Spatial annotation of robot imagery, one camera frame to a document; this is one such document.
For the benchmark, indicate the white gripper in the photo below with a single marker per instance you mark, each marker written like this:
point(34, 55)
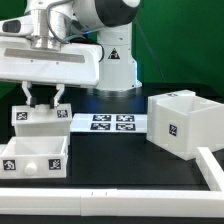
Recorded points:
point(73, 65)

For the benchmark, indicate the white drawer with knob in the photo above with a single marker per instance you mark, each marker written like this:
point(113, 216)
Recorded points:
point(34, 157)

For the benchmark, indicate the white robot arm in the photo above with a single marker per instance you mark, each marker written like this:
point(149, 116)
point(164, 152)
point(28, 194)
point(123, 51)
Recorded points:
point(81, 43)

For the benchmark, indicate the white drawer cabinet box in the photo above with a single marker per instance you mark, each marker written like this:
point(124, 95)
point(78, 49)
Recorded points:
point(181, 121)

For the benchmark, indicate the white fiducial marker sheet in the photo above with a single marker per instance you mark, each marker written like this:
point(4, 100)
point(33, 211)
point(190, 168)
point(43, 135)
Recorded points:
point(109, 123)

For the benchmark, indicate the white front rail barrier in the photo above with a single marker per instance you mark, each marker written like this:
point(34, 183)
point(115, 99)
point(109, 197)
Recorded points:
point(111, 202)

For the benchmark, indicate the white rail barrier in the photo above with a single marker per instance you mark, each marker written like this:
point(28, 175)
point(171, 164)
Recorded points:
point(111, 202)
point(210, 169)

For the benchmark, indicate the white right rail barrier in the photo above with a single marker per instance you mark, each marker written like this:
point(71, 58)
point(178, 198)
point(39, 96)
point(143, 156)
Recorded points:
point(210, 169)

